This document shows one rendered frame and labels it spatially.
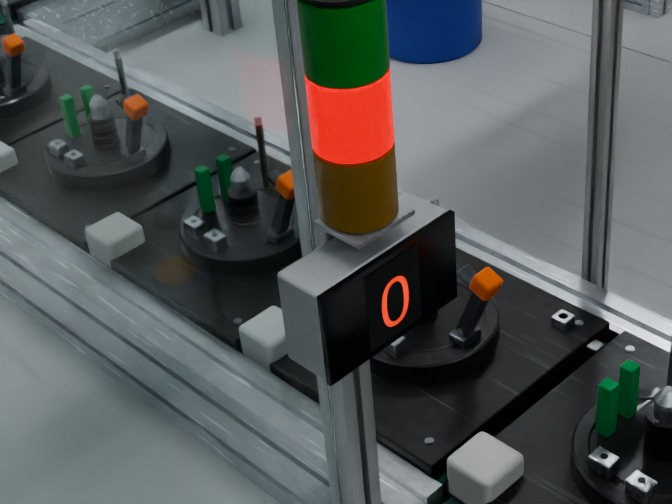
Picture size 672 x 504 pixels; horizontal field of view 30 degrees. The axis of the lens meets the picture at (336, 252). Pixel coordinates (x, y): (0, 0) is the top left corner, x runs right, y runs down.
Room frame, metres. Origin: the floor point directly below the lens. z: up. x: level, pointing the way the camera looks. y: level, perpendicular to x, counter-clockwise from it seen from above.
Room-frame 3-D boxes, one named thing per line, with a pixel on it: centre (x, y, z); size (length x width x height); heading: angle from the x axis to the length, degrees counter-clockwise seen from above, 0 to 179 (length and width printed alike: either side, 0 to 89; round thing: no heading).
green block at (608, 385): (0.71, -0.20, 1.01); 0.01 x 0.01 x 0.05; 41
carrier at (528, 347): (0.88, -0.07, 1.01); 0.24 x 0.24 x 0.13; 41
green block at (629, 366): (0.73, -0.22, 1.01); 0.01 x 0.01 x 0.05; 41
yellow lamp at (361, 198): (0.65, -0.02, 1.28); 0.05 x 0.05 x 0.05
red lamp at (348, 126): (0.65, -0.02, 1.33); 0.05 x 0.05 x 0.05
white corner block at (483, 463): (0.70, -0.10, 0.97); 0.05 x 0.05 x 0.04; 41
